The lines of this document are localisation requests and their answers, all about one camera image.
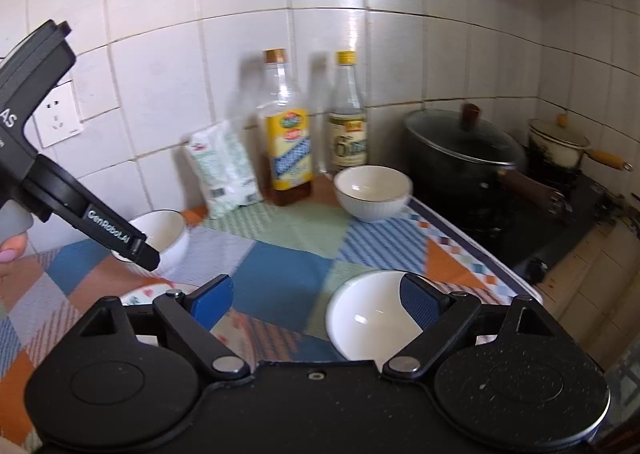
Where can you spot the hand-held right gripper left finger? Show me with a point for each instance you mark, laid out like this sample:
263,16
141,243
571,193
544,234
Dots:
215,299

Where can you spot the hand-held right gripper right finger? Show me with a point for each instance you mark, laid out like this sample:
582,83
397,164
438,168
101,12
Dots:
420,301

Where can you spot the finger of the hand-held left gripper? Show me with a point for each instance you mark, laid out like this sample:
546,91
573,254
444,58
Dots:
115,234

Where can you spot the white ribbed bowl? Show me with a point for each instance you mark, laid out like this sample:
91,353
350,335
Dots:
370,204
365,314
167,234

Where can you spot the white bunny print plate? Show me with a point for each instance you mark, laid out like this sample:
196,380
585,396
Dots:
150,293

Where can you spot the person's left hand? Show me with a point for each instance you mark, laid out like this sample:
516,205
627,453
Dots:
10,254

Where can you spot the checked patchwork tablecloth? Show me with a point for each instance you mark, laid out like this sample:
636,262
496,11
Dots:
280,274

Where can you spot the black gas stove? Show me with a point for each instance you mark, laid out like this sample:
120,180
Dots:
525,239

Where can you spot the white seasoning bag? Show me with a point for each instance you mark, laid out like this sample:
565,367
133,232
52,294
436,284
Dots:
225,173

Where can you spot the yellow label cooking wine bottle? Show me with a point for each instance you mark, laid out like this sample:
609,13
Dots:
287,153

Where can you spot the glass pot lid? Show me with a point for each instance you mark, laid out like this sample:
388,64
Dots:
450,136

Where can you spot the clear vinegar bottle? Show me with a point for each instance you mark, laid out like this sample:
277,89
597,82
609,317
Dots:
348,138

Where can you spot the cream enamel pot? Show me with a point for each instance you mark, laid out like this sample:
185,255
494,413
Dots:
555,148

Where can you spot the white wall socket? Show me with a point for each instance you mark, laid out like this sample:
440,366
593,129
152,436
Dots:
60,118

